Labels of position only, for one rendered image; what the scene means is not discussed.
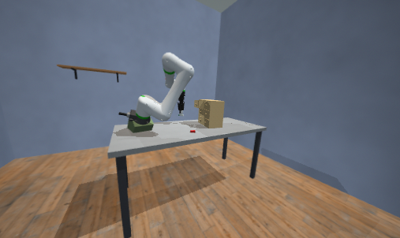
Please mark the small tan chest of drawers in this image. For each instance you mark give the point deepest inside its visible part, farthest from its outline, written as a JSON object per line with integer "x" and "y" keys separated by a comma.
{"x": 216, "y": 113}

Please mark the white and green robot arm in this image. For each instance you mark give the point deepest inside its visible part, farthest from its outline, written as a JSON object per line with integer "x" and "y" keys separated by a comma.
{"x": 162, "y": 111}

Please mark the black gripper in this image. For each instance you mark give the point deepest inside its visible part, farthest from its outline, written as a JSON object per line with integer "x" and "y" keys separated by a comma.
{"x": 181, "y": 104}

